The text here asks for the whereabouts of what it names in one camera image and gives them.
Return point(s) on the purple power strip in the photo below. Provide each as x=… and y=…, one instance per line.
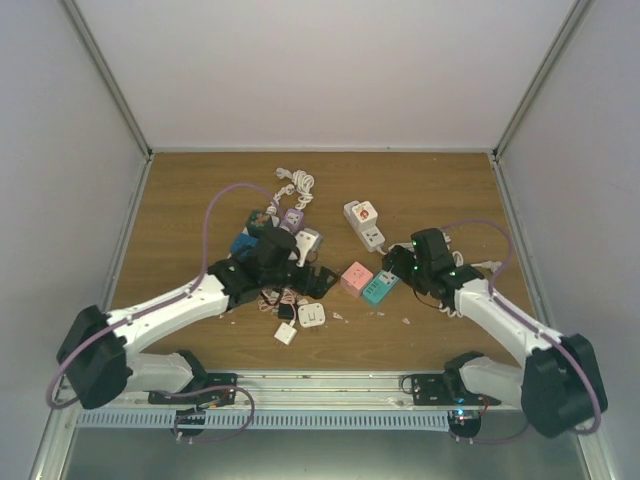
x=292, y=221

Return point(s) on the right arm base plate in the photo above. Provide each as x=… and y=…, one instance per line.
x=465, y=409

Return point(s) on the pink cube socket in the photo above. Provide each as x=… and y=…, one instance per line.
x=355, y=278

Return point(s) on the white multicolour power strip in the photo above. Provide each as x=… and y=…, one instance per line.
x=240, y=279

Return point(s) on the white grey power strip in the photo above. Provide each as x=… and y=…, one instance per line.
x=372, y=238

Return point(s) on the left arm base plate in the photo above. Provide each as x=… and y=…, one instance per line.
x=197, y=401

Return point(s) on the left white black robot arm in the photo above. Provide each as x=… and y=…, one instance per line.
x=104, y=354

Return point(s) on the white charger plug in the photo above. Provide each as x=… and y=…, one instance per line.
x=285, y=334

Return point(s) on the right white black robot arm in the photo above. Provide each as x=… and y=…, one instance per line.
x=555, y=382

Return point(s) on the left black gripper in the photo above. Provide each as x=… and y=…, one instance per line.
x=320, y=285

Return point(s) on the white square adapter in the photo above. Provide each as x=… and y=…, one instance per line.
x=311, y=315

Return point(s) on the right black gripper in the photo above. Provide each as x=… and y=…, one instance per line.
x=396, y=263

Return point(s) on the grey slotted cable duct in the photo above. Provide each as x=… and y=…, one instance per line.
x=270, y=419

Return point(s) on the white cube socket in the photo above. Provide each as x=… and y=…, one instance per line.
x=364, y=215

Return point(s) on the teal power strip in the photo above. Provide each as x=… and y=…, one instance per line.
x=379, y=287

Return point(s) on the blue cube socket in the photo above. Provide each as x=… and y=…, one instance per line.
x=242, y=245

